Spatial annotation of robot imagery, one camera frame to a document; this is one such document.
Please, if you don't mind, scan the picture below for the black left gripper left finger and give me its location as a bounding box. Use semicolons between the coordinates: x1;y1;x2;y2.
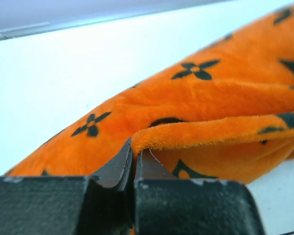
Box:
0;141;133;235

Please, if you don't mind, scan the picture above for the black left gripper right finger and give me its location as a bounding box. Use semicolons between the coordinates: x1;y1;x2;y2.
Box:
134;150;265;235

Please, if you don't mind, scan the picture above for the orange black-patterned pillowcase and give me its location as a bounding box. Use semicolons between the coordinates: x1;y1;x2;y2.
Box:
5;4;294;184

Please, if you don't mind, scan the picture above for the aluminium back rail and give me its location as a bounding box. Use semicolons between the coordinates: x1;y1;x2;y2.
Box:
0;22;51;42

